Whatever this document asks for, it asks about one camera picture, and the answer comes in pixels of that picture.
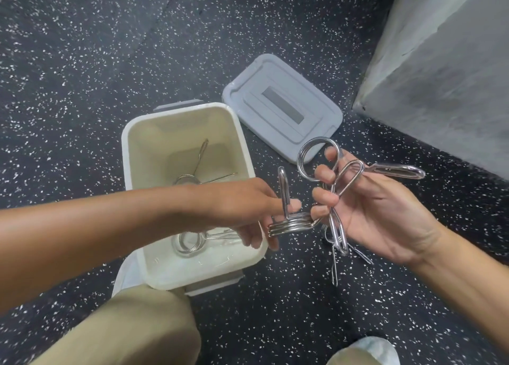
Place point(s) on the person's left forearm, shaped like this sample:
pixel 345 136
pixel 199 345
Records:
pixel 99 233

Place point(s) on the person's left thumb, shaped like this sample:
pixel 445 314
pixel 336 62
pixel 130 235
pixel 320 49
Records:
pixel 295 206

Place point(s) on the white plastic storage bin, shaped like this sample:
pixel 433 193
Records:
pixel 159 146

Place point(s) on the person's right hand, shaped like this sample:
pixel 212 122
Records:
pixel 381 213

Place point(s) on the grey plastic bin lid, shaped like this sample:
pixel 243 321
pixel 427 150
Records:
pixel 278 98

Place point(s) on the grey concrete block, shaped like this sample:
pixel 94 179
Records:
pixel 445 70

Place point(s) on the person's right thumb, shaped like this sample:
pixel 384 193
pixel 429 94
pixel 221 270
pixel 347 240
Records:
pixel 333 156

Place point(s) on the person's left hand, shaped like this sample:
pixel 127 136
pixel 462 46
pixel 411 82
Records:
pixel 234 205

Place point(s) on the metal spring collar clip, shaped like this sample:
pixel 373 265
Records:
pixel 335 273
pixel 187 251
pixel 290 226
pixel 341 241
pixel 202 154
pixel 397 170

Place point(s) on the person's right forearm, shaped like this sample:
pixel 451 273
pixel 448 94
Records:
pixel 469 281

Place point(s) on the person's right middle finger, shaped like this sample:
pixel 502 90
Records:
pixel 322 196

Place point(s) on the beige trouser leg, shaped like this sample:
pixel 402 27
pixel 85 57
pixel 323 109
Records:
pixel 131 333

